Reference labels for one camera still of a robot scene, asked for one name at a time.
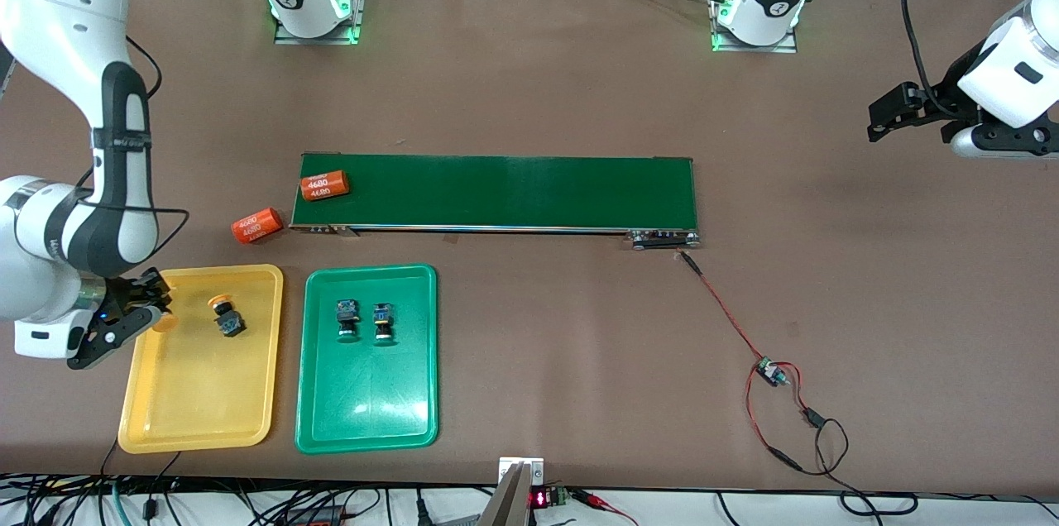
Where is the red black power cable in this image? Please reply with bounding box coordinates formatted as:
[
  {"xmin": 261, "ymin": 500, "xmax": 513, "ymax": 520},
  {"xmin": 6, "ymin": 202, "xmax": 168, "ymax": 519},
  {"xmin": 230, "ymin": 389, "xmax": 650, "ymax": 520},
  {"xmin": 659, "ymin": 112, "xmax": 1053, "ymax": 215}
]
[{"xmin": 680, "ymin": 251, "xmax": 919, "ymax": 517}]

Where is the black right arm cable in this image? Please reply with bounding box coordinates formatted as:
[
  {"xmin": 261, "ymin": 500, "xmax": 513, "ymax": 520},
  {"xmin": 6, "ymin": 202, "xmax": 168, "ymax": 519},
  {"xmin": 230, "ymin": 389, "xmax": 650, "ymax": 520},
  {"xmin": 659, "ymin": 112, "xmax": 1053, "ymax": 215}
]
[{"xmin": 74, "ymin": 36, "xmax": 191, "ymax": 262}]

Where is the green plastic tray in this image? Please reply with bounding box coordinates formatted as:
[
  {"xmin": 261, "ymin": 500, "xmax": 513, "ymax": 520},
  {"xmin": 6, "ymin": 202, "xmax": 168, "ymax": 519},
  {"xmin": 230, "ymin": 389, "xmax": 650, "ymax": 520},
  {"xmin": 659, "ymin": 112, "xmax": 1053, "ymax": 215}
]
[{"xmin": 295, "ymin": 263, "xmax": 439, "ymax": 455}]

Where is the yellow plastic tray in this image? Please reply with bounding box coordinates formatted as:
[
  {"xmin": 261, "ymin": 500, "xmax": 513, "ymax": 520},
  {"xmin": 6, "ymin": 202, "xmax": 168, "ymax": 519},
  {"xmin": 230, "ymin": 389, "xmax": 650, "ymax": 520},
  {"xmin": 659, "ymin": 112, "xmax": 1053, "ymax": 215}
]
[{"xmin": 117, "ymin": 264, "xmax": 285, "ymax": 455}]

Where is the silver metal camera bracket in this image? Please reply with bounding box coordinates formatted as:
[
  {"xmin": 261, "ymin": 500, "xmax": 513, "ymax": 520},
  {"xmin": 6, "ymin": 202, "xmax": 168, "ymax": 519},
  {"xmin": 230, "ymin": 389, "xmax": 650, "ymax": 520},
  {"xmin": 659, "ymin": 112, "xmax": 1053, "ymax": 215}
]
[{"xmin": 478, "ymin": 457, "xmax": 545, "ymax": 526}]

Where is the orange cylinder printed 4680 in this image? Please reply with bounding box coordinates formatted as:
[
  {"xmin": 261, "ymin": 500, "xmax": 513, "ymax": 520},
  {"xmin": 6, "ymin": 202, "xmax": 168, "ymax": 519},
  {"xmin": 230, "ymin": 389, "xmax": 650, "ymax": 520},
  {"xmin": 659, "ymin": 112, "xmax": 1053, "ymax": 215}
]
[
  {"xmin": 299, "ymin": 170, "xmax": 351, "ymax": 203},
  {"xmin": 232, "ymin": 208, "xmax": 285, "ymax": 245}
]

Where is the red clip test lead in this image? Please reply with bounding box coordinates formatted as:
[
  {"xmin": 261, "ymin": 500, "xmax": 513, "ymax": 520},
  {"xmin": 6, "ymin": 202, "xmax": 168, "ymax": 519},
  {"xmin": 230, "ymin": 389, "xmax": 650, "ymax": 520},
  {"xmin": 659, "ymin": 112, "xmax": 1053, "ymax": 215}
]
[{"xmin": 571, "ymin": 489, "xmax": 640, "ymax": 526}]

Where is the green conveyor belt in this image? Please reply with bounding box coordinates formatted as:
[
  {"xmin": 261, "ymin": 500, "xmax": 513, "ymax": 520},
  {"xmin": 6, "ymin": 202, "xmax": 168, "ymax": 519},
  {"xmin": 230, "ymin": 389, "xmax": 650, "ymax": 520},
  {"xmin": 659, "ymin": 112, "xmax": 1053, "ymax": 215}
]
[{"xmin": 290, "ymin": 152, "xmax": 702, "ymax": 251}]

